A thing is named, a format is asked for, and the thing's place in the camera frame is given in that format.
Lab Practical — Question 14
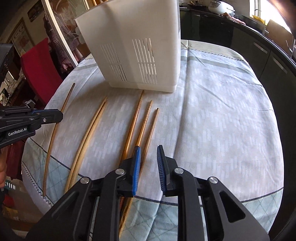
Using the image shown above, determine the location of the checkered hanging apron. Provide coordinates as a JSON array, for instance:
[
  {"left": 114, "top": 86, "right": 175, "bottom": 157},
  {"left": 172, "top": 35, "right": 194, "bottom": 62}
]
[{"left": 43, "top": 14, "right": 80, "bottom": 71}]

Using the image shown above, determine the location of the wooden cutting board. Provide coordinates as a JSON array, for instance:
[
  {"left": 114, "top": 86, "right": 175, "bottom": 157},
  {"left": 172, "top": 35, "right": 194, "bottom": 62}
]
[{"left": 264, "top": 20, "right": 295, "bottom": 55}]

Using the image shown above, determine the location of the person's left hand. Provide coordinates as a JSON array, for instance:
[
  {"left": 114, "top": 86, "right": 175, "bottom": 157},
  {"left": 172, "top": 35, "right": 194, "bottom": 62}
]
[{"left": 0, "top": 147, "right": 8, "bottom": 188}]

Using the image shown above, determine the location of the red chair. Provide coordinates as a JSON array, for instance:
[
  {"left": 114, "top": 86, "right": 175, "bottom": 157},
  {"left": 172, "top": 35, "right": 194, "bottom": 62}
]
[{"left": 20, "top": 38, "right": 63, "bottom": 105}]

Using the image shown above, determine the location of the white plastic utensil holder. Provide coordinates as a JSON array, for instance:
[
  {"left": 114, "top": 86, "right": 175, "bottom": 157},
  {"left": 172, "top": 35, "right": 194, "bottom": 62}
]
[{"left": 75, "top": 0, "right": 181, "bottom": 93}]

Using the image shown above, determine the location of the light bamboo chopstick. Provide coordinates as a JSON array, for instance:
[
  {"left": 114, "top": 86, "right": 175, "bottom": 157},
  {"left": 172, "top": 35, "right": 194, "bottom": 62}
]
[
  {"left": 64, "top": 96, "right": 108, "bottom": 194},
  {"left": 68, "top": 100, "right": 108, "bottom": 189},
  {"left": 43, "top": 83, "right": 76, "bottom": 197}
]

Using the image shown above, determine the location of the white rice cooker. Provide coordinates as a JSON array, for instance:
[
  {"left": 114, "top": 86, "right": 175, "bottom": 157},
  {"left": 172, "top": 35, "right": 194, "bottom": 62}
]
[{"left": 208, "top": 1, "right": 235, "bottom": 15}]

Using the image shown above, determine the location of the patterned grey tablecloth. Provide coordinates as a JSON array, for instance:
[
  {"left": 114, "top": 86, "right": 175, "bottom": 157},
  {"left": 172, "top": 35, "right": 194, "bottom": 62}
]
[{"left": 22, "top": 41, "right": 284, "bottom": 240}]

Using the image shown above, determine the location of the glass sliding door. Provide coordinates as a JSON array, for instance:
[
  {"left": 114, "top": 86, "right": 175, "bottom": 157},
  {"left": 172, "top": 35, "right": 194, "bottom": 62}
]
[{"left": 42, "top": 0, "right": 101, "bottom": 68}]

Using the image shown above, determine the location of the dark wooden chopstick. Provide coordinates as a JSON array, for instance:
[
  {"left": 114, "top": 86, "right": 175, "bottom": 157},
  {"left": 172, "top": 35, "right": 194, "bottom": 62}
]
[
  {"left": 119, "top": 91, "right": 144, "bottom": 225},
  {"left": 119, "top": 100, "right": 153, "bottom": 233},
  {"left": 139, "top": 108, "right": 159, "bottom": 176}
]

